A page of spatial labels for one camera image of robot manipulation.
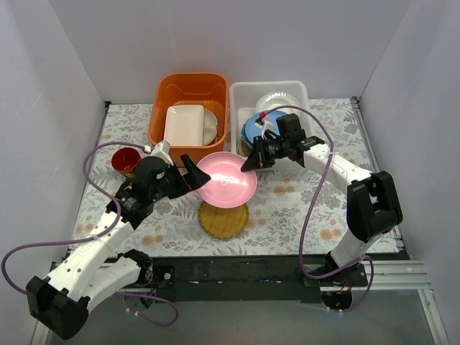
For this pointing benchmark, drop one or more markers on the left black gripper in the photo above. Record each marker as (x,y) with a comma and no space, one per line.
(180,177)

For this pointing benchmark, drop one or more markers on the white round plate in bin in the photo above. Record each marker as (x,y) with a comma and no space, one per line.
(210,125)

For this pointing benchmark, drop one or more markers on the teal scalloped plate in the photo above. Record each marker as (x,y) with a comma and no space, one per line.
(245,139)

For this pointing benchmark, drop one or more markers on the yellow woven plate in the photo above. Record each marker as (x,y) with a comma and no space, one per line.
(222,223)

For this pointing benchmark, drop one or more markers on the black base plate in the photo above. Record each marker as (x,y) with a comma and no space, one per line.
(256,278)

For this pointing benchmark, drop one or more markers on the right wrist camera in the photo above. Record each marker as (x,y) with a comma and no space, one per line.
(265,125)

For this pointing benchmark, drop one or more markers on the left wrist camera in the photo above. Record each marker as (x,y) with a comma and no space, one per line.
(161,150)

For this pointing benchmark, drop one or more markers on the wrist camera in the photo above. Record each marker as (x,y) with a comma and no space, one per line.
(265,125)
(161,150)

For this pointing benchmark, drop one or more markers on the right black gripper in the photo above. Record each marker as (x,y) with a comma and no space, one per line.
(261,153)

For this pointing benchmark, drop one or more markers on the blue round plate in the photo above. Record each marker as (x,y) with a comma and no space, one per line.
(253,130)

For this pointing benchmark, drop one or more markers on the white plate with blue rim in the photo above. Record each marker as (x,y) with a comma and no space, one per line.
(274,99)

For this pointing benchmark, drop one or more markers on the red and black mug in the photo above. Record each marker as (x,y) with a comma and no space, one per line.
(125,160)

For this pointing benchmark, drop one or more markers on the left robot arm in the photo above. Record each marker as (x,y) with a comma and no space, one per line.
(63,299)

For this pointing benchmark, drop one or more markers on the pink round plate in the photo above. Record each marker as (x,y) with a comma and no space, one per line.
(229,187)

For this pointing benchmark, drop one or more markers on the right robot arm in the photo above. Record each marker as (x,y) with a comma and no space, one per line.
(372,204)

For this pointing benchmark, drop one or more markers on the cream rectangular plate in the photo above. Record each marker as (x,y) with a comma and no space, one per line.
(184,125)

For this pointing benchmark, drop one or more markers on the white translucent plastic bin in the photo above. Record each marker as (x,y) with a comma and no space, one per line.
(243,98)

